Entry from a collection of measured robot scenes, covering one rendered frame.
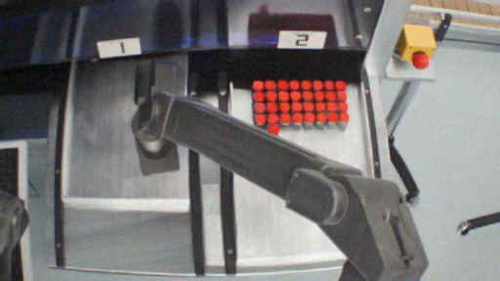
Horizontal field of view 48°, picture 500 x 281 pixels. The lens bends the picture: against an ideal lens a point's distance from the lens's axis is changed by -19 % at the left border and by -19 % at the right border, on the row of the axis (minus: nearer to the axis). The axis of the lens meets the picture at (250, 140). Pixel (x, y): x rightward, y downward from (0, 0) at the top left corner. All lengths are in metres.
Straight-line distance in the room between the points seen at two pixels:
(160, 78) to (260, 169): 0.31
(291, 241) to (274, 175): 0.52
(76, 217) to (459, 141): 1.57
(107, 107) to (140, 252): 0.30
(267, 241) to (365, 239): 0.64
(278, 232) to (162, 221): 0.21
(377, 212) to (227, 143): 0.25
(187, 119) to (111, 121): 0.46
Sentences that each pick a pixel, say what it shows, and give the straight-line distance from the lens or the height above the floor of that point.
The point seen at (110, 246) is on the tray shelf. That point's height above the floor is 0.88.
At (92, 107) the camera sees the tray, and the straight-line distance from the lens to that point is 1.32.
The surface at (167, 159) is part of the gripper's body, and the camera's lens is 1.07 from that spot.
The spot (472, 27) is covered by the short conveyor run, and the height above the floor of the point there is 0.93.
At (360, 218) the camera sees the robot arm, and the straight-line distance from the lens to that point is 0.58.
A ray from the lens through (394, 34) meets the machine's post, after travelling 1.22.
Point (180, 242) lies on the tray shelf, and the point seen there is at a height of 0.88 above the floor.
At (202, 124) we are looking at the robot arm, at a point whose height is 1.29.
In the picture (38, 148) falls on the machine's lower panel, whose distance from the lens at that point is 1.71.
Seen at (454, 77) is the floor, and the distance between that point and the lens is 2.52.
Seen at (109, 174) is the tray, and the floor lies 0.88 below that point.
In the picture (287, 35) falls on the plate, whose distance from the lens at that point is 1.20.
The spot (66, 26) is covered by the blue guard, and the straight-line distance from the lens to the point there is 1.15.
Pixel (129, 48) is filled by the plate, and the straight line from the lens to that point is 1.22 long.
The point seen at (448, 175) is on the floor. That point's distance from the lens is 2.33.
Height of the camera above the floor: 2.05
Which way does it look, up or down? 67 degrees down
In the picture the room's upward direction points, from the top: 7 degrees clockwise
